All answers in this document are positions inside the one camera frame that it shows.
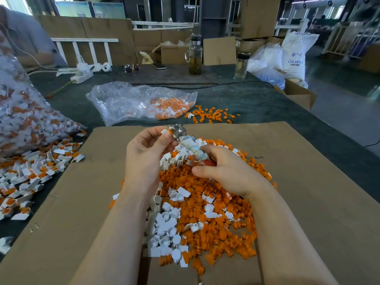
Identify person's left hand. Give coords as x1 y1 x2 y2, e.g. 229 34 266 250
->
123 126 179 200

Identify person's right hand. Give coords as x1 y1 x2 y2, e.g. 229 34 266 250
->
191 144 268 200

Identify silver red-handled pliers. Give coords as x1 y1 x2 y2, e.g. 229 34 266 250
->
169 123 210 163

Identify pile of orange and white parts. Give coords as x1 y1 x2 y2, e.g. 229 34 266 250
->
108 136 279 277

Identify pile of assembled white-orange parts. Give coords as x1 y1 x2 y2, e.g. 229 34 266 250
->
0 130 87 255

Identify person's right forearm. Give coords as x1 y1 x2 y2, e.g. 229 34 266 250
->
246 181 339 285

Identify scatter of orange offcuts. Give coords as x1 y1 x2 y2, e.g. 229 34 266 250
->
185 105 239 125

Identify small clear plastic bag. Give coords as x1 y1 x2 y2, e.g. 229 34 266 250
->
86 81 198 126

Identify brown cardboard sheet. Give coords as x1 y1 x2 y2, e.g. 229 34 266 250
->
0 124 185 285
178 122 380 285

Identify open brown cardboard box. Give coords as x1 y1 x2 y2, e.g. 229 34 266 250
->
274 78 318 111

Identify glass bottle with black lid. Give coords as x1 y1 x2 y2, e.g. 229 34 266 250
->
234 51 251 80

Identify clear blue plastic bag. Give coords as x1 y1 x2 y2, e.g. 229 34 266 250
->
247 43 286 91

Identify white power strip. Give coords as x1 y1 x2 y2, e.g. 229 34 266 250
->
56 62 112 85

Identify open cardboard box with paper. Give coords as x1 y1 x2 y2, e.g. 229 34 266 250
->
151 40 194 65

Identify glass tea jar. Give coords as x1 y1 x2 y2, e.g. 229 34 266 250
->
184 34 204 75

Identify flat brown cardboard panel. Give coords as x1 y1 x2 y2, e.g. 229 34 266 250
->
203 36 237 66

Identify large clear bag of seals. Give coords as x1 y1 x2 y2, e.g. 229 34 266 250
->
0 29 87 158

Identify row of upright cardboard sheets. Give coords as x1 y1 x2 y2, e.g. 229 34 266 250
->
36 15 197 66

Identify white woven sack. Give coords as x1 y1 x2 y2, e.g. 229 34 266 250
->
281 19 320 88

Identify dark steel pillar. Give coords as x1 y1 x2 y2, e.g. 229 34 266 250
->
200 0 232 38

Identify tall brown cardboard box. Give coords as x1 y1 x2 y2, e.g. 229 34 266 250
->
240 0 282 39

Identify white metal rack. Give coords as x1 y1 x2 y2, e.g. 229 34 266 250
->
322 23 372 60

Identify white railing frame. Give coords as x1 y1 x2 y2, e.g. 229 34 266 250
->
51 37 120 66

